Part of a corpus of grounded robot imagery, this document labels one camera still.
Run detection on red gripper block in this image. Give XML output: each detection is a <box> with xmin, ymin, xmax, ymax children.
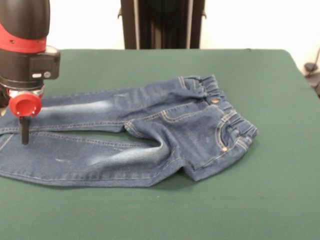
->
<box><xmin>8</xmin><ymin>91</ymin><xmax>42</xmax><ymax>146</ymax></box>

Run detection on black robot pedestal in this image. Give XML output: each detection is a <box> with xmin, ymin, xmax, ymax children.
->
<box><xmin>116</xmin><ymin>0</ymin><xmax>208</xmax><ymax>50</ymax></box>

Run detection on blue denim jeans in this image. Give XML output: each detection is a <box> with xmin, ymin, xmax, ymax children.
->
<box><xmin>0</xmin><ymin>74</ymin><xmax>259</xmax><ymax>188</ymax></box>

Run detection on dark green table cloth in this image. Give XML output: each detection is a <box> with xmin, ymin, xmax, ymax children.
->
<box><xmin>0</xmin><ymin>49</ymin><xmax>320</xmax><ymax>240</ymax></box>

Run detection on black cable with plug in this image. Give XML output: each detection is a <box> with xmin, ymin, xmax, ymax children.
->
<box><xmin>303</xmin><ymin>47</ymin><xmax>320</xmax><ymax>98</ymax></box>

